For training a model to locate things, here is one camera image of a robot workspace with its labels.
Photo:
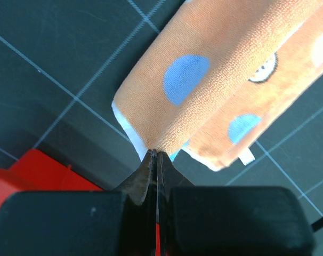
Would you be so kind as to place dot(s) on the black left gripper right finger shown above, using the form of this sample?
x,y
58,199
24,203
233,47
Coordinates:
x,y
229,220

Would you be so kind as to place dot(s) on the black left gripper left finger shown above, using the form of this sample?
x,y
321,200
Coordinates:
x,y
116,222

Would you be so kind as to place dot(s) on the orange patterned towel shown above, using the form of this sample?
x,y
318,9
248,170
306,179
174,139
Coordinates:
x,y
218,75

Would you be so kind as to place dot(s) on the red plastic tray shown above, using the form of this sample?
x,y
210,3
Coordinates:
x,y
39,172

